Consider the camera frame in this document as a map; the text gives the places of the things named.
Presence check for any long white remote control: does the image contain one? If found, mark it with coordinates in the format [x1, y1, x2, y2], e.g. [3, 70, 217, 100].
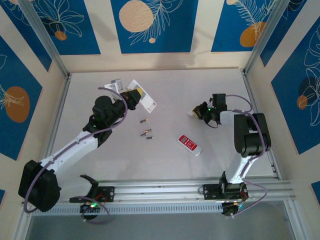
[125, 79, 158, 115]

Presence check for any small red white remote control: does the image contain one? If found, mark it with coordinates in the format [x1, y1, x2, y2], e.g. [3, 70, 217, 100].
[177, 134, 203, 157]

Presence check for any right black controller board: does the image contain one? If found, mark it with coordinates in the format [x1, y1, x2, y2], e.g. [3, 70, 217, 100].
[221, 201, 245, 219]

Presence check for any black controller board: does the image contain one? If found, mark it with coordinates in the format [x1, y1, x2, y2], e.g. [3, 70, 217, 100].
[221, 201, 245, 219]
[79, 202, 101, 221]

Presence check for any left black controller board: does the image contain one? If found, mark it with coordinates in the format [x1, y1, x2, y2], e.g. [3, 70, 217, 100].
[79, 202, 101, 221]

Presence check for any right thin black gripper cable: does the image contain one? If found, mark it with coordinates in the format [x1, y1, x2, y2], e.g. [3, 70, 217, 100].
[203, 119, 222, 130]

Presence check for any right aluminium table side rail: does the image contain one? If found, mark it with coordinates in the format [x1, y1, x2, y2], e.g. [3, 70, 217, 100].
[240, 68, 282, 180]

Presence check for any aluminium table side rail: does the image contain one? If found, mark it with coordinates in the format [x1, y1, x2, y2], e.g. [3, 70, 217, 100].
[36, 73, 73, 186]
[240, 68, 282, 180]

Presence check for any left aluminium table side rail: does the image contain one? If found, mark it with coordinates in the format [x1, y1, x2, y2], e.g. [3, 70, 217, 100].
[36, 73, 73, 186]

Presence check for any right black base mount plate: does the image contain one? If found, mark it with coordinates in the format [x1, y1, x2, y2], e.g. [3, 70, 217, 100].
[202, 183, 248, 202]

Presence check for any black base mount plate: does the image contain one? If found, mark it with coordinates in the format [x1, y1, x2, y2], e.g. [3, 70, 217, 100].
[69, 186, 116, 204]
[202, 183, 248, 202]

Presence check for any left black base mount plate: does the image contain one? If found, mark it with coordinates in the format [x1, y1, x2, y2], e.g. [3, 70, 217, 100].
[69, 186, 116, 204]

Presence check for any aluminium cross rail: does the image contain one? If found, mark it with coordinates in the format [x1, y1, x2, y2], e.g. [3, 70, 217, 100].
[21, 178, 297, 206]

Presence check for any right aluminium corner post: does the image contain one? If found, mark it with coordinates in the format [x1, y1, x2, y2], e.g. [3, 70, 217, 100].
[243, 0, 293, 75]

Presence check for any aluminium corner post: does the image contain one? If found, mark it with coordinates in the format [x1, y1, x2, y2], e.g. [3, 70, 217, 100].
[243, 0, 293, 75]
[17, 0, 71, 79]

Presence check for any left aluminium corner post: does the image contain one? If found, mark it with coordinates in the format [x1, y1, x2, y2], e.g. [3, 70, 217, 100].
[17, 0, 71, 79]

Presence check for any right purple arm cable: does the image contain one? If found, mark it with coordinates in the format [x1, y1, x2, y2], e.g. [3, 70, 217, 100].
[224, 94, 269, 218]

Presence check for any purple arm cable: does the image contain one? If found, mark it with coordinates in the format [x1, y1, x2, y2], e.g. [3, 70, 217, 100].
[22, 86, 130, 225]
[224, 94, 269, 218]

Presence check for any grey slotted cable duct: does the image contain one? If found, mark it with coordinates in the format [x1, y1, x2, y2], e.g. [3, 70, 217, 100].
[31, 202, 223, 216]

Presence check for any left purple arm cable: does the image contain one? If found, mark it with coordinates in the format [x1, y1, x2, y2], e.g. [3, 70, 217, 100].
[22, 86, 130, 225]

